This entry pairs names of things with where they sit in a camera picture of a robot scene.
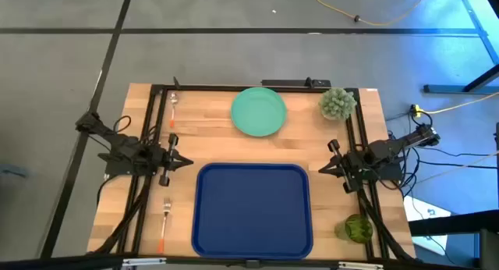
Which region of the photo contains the small potted green plant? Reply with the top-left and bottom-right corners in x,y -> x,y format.
318,87 -> 358,121

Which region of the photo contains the green translucent cup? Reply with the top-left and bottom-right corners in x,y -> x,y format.
334,213 -> 374,245

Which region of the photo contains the orange-handled metal fork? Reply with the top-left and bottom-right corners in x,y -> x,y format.
157,197 -> 173,254

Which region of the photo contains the black desk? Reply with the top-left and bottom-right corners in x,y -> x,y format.
408,209 -> 499,270

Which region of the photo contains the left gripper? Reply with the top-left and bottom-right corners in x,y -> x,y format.
150,133 -> 195,187

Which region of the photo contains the yellow cable with yellow plug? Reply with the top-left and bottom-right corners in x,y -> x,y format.
409,91 -> 499,118

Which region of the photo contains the dark metal desk frame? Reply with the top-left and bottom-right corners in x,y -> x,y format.
423,0 -> 499,94

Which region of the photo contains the teal round plate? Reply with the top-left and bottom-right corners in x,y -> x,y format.
230,87 -> 288,138

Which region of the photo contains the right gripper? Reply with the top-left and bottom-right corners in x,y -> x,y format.
318,139 -> 370,194

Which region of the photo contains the silver metal bracket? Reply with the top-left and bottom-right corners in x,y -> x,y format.
338,261 -> 385,270
122,257 -> 168,268

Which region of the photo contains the yellow cable with black joint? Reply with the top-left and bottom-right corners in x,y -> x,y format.
313,0 -> 433,27

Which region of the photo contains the blue plastic tray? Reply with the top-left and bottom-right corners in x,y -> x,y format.
190,162 -> 315,260

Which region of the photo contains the black cable bundle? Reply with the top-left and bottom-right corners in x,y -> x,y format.
385,105 -> 499,201

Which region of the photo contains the white printed sheet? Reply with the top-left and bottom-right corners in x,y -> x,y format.
403,195 -> 453,256

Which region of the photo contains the orange-handled metal spoon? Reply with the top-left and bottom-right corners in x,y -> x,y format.
168,91 -> 180,129

